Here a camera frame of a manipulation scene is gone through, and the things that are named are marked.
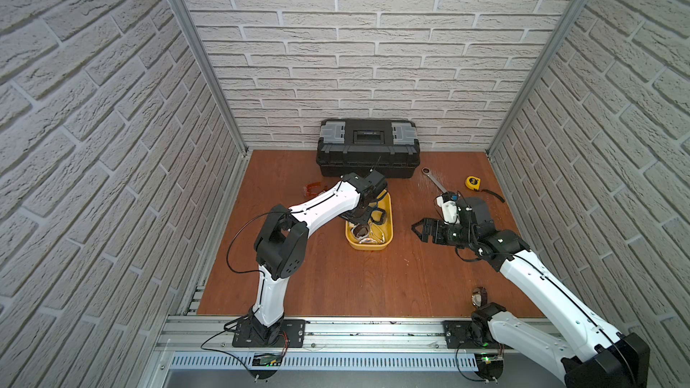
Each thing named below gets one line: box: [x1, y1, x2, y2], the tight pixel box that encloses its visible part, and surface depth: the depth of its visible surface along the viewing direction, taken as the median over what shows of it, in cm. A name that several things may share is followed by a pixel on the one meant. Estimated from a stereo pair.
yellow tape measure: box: [465, 176, 506, 203], surface depth 108 cm
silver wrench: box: [421, 167, 448, 194], surface depth 112 cm
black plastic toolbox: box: [316, 118, 421, 178], surface depth 102 cm
